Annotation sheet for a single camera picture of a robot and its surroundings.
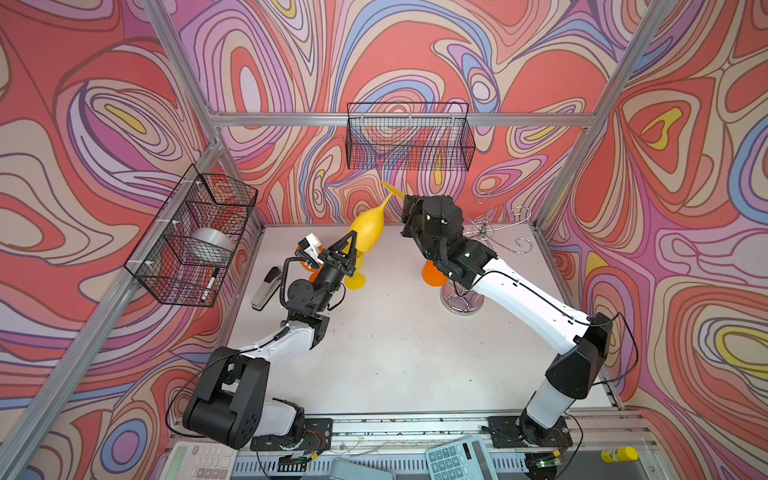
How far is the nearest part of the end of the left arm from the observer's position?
68cm

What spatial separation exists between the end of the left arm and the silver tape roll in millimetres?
246

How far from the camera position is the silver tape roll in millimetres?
717
